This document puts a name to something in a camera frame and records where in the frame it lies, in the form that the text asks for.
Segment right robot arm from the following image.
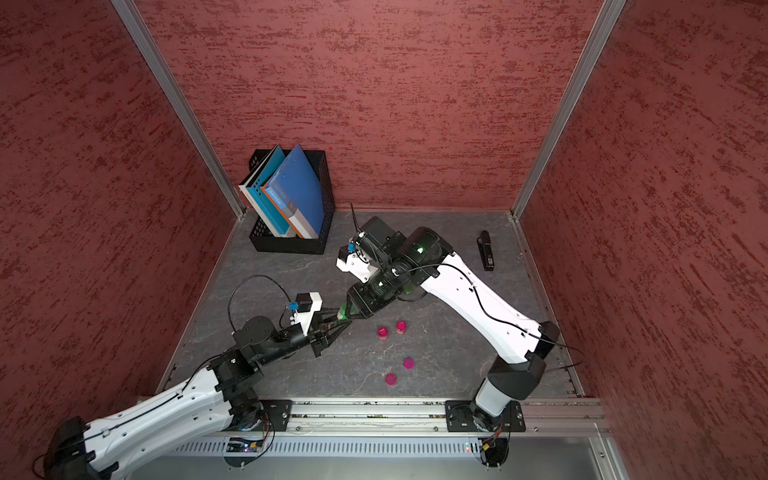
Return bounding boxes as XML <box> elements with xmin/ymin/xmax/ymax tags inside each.
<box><xmin>336</xmin><ymin>217</ymin><xmax>563</xmax><ymax>432</ymax></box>

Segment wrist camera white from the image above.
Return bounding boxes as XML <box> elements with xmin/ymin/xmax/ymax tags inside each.
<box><xmin>289</xmin><ymin>292</ymin><xmax>323</xmax><ymax>336</ymax></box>
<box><xmin>336</xmin><ymin>243</ymin><xmax>379</xmax><ymax>284</ymax></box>

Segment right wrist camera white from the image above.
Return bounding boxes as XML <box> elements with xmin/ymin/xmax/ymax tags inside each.
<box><xmin>336</xmin><ymin>243</ymin><xmax>379</xmax><ymax>284</ymax></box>

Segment orange spine book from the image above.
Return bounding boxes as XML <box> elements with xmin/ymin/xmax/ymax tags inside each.
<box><xmin>258</xmin><ymin>187</ymin><xmax>297</xmax><ymax>238</ymax></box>

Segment black stapler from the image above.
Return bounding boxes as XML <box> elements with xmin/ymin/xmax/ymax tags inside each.
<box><xmin>477</xmin><ymin>230</ymin><xmax>495</xmax><ymax>271</ymax></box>

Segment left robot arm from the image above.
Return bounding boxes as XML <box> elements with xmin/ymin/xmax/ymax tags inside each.
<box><xmin>31</xmin><ymin>292</ymin><xmax>358</xmax><ymax>479</ymax></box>

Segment black mesh file holder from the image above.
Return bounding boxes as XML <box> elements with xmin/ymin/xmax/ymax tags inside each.
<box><xmin>249</xmin><ymin>148</ymin><xmax>335</xmax><ymax>255</ymax></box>

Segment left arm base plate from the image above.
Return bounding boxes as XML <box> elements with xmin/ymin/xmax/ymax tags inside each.
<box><xmin>234</xmin><ymin>399</ymin><xmax>294</xmax><ymax>433</ymax></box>

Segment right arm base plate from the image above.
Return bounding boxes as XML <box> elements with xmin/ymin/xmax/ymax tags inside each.
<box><xmin>444</xmin><ymin>400</ymin><xmax>526</xmax><ymax>434</ymax></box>

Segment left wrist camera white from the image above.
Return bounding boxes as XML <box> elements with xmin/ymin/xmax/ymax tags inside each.
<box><xmin>289</xmin><ymin>292</ymin><xmax>323</xmax><ymax>336</ymax></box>

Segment teal book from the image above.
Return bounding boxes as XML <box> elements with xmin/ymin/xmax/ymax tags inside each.
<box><xmin>239</xmin><ymin>145</ymin><xmax>294</xmax><ymax>238</ymax></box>

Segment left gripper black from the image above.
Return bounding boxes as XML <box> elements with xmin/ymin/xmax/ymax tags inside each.
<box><xmin>257</xmin><ymin>306</ymin><xmax>352</xmax><ymax>367</ymax></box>

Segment blue book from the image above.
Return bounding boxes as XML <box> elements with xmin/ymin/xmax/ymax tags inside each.
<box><xmin>266</xmin><ymin>144</ymin><xmax>324</xmax><ymax>239</ymax></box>

